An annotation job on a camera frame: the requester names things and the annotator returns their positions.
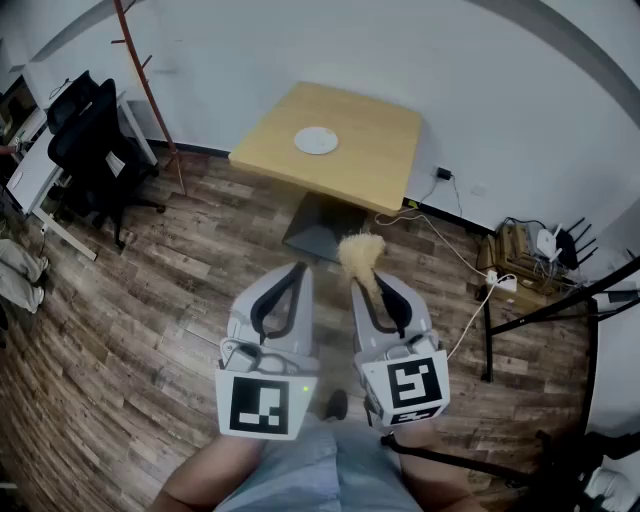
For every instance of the black router with antennas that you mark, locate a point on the black router with antennas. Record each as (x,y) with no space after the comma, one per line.
(567,247)

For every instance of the person's light blue shirt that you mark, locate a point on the person's light blue shirt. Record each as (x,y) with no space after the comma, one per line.
(310,470)

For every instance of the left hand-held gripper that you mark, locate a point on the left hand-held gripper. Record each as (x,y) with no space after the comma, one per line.
(260,400)

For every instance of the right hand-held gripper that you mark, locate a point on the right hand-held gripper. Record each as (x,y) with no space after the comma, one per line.
(415,385)

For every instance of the person's black shoe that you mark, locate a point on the person's black shoe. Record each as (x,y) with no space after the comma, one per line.
(336,405)

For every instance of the black office chair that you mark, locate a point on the black office chair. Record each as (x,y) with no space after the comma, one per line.
(95,145)

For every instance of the red-brown coat rack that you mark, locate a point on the red-brown coat rack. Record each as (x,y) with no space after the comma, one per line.
(150,90)

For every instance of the white router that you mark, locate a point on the white router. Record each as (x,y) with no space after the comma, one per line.
(546,242)

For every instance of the person's left forearm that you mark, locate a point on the person's left forearm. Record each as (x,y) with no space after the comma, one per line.
(200,480)

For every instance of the person's right forearm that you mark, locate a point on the person's right forearm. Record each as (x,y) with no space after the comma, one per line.
(435,480)

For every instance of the white round plate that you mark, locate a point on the white round plate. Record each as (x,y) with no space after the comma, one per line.
(316,141)

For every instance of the white power strip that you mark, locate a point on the white power strip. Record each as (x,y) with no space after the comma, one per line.
(502,282)

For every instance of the wooden crate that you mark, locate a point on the wooden crate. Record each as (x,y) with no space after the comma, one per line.
(515,250)

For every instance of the white desk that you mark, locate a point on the white desk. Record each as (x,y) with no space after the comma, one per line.
(35,165)

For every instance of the black metal frame stand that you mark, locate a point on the black metal frame stand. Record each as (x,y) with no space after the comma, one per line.
(550,305)

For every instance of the black power adapter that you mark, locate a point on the black power adapter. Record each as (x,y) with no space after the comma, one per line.
(444,174)

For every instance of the black table base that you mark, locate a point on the black table base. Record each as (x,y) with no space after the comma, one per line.
(312,225)

